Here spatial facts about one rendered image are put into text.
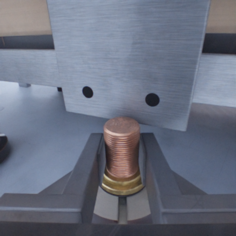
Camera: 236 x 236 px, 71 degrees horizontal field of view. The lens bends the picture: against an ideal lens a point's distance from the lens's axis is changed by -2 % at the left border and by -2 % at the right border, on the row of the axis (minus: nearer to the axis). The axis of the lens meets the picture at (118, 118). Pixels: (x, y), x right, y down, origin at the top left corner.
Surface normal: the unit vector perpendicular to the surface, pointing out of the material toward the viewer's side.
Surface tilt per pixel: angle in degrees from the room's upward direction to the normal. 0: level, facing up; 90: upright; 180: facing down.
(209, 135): 180
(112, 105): 90
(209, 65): 90
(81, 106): 90
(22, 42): 90
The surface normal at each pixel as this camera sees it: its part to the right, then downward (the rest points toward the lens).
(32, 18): -0.37, 0.45
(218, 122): -0.02, -0.88
